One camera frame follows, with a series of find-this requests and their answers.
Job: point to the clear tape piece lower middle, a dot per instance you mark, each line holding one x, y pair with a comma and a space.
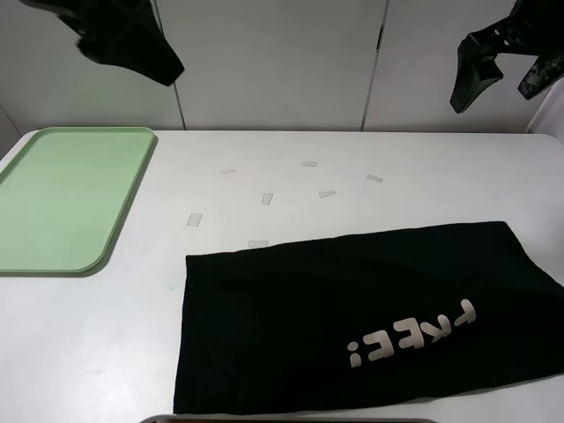
253, 244

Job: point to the black short sleeve t-shirt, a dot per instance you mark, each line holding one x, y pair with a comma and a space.
365, 320

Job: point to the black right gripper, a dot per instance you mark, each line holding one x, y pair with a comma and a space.
476, 55

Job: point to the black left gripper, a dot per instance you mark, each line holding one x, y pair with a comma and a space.
120, 33

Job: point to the light green plastic tray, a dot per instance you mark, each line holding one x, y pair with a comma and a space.
65, 195

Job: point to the clear tape piece centre right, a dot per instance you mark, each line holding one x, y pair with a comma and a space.
328, 193

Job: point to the clear tape piece far right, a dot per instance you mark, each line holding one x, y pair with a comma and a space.
374, 178

